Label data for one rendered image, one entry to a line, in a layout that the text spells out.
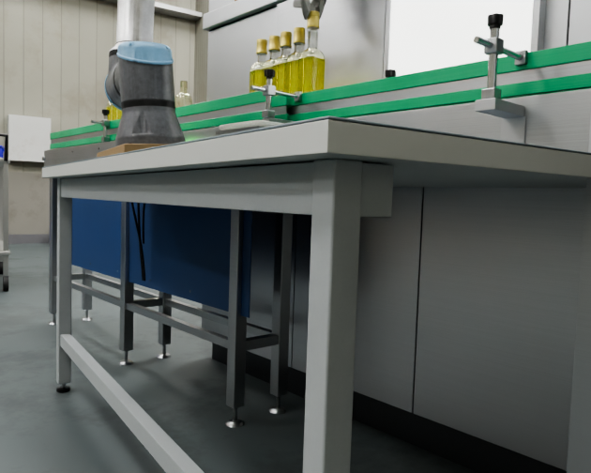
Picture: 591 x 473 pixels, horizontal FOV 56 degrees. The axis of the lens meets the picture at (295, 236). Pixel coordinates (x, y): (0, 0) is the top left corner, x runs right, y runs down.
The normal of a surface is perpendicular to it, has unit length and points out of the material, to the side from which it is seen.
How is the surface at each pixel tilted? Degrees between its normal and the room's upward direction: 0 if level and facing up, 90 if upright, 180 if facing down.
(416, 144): 90
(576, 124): 90
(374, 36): 90
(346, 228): 90
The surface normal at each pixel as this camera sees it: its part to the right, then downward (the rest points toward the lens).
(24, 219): 0.55, 0.07
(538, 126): -0.75, 0.02
